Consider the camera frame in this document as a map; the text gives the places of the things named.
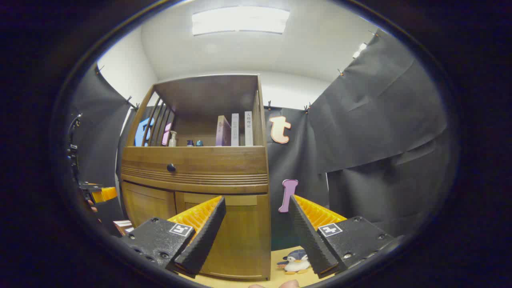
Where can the penguin plush toy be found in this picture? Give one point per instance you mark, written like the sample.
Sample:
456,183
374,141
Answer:
295,262

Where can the black round drawer knob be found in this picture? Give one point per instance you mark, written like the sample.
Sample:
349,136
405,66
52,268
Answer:
171,167

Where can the plain white book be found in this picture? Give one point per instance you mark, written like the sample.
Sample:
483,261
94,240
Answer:
235,130

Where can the black backdrop cloth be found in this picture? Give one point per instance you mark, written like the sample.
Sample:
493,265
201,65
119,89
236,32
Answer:
380,120

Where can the red and white book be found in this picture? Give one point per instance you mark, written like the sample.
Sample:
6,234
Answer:
120,223

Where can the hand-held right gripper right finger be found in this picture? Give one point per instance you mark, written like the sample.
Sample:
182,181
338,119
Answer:
310,240

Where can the purple book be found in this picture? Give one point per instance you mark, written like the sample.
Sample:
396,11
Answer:
222,132

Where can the cream pump bottle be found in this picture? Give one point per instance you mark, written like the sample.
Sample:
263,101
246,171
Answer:
172,140

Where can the large ceiling light panel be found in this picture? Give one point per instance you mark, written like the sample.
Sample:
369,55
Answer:
240,20

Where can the wooden shoe cabinet door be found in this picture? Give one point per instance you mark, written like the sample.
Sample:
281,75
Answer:
148,204
240,240

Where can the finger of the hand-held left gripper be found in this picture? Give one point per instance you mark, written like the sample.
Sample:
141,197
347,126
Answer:
104,194

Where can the blue book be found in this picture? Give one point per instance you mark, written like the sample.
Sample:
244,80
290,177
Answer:
128,229

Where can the white book with black lettering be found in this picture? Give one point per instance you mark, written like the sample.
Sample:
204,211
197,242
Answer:
248,128

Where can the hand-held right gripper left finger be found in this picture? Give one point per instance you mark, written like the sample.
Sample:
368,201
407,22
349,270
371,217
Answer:
206,240

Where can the wooden double-door shoe cabinet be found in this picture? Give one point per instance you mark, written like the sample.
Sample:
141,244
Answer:
208,96

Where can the wooden ribbed drawer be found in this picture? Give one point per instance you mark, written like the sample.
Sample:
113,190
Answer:
216,160

